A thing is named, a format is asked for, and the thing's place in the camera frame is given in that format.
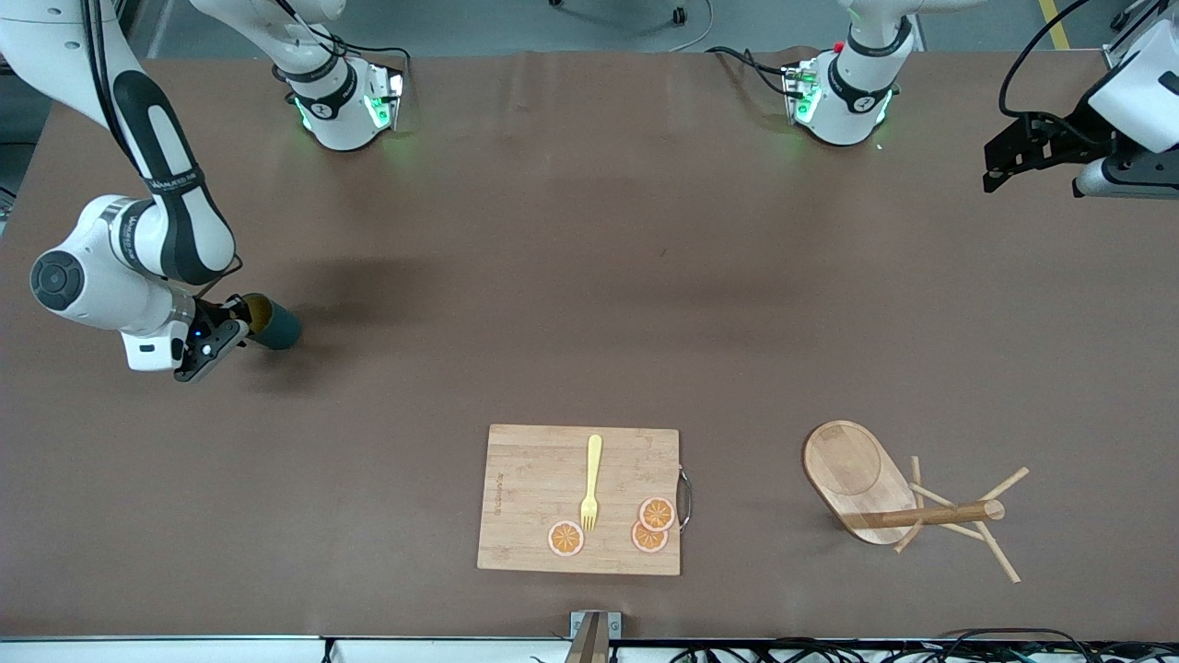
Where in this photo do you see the aluminium frame post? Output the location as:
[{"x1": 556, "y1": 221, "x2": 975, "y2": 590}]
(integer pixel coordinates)
[{"x1": 1101, "y1": 0, "x2": 1179, "y2": 71}]

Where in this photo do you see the dark teal cup yellow inside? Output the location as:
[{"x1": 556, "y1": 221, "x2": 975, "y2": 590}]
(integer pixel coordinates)
[{"x1": 241, "y1": 293, "x2": 304, "y2": 352}]

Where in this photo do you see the grey metal camera bracket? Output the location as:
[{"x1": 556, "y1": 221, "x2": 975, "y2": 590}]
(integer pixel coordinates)
[{"x1": 564, "y1": 611, "x2": 624, "y2": 663}]

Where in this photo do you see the black right base cable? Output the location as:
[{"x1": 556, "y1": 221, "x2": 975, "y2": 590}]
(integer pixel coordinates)
[{"x1": 322, "y1": 35, "x2": 413, "y2": 88}]

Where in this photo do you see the yellow plastic fork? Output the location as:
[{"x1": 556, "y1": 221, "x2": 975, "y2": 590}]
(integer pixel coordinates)
[{"x1": 579, "y1": 435, "x2": 604, "y2": 534}]

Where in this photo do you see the wooden mug tree rack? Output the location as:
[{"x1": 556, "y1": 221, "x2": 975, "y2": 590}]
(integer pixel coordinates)
[{"x1": 801, "y1": 420, "x2": 1031, "y2": 585}]

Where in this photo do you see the black cable bundle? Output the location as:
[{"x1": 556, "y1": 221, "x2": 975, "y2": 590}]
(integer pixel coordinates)
[{"x1": 668, "y1": 628, "x2": 1179, "y2": 663}]

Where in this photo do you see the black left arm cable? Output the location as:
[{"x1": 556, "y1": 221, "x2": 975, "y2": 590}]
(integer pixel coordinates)
[{"x1": 998, "y1": 0, "x2": 1106, "y2": 125}]

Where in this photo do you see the black base cable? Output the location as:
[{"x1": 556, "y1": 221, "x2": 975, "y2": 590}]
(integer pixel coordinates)
[
  {"x1": 705, "y1": 46, "x2": 804, "y2": 100},
  {"x1": 322, "y1": 35, "x2": 413, "y2": 88}
]

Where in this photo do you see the black left base cable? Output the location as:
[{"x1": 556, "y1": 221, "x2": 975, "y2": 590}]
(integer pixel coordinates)
[{"x1": 705, "y1": 46, "x2": 804, "y2": 100}]

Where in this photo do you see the white floor cable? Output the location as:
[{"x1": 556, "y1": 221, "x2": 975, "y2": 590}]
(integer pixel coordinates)
[{"x1": 667, "y1": 0, "x2": 716, "y2": 53}]

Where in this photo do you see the bamboo cutting board metal handle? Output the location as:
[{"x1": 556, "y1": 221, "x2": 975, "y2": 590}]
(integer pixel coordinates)
[{"x1": 477, "y1": 424, "x2": 694, "y2": 577}]

